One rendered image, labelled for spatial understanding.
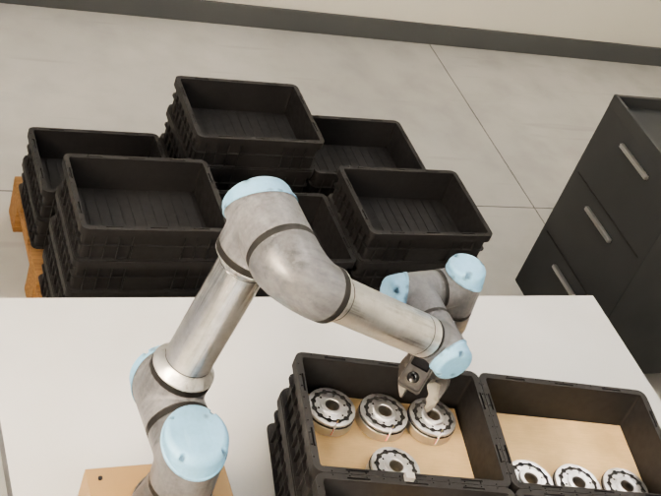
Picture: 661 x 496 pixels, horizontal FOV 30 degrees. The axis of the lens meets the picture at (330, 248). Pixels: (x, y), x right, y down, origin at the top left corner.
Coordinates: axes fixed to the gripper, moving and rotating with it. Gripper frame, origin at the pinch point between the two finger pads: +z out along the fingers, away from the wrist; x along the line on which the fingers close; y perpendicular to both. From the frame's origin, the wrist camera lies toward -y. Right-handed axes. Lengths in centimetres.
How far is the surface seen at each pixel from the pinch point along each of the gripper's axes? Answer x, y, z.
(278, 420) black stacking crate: 21.8, -12.7, 11.2
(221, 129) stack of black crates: 107, 100, 38
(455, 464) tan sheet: -12.6, 0.2, 9.4
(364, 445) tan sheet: 4.1, -9.7, 7.8
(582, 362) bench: -22, 68, 26
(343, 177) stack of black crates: 64, 98, 31
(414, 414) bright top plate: -0.5, 2.6, 5.6
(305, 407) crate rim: 14.9, -19.5, -3.3
